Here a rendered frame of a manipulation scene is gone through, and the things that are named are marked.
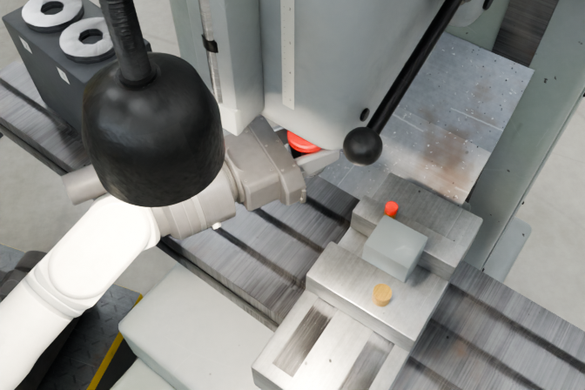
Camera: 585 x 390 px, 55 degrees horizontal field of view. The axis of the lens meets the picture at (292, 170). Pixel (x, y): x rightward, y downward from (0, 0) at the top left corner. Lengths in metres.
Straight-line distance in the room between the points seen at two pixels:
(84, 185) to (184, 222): 0.11
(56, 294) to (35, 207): 1.65
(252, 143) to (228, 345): 0.35
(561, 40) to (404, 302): 0.43
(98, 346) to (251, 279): 0.70
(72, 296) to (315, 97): 0.31
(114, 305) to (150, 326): 0.59
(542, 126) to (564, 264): 1.19
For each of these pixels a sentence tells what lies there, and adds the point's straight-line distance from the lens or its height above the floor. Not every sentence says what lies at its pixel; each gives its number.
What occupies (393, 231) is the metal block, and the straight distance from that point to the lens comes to 0.71.
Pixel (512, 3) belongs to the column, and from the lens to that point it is 0.88.
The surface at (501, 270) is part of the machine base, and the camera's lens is 1.80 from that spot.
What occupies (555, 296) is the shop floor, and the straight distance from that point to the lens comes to 2.06.
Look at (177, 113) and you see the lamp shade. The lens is 0.27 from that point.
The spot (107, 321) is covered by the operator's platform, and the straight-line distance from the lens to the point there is 1.48.
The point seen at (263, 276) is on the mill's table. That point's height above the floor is 0.97.
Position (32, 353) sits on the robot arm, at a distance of 0.64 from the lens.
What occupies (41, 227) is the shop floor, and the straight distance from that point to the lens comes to 2.19.
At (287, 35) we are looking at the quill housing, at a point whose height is 1.44.
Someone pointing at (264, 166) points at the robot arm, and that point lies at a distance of 0.62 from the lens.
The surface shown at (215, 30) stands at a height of 1.45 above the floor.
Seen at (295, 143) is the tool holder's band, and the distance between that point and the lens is 0.65.
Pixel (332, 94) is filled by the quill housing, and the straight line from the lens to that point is 0.44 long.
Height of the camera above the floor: 1.71
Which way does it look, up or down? 53 degrees down
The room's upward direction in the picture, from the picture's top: straight up
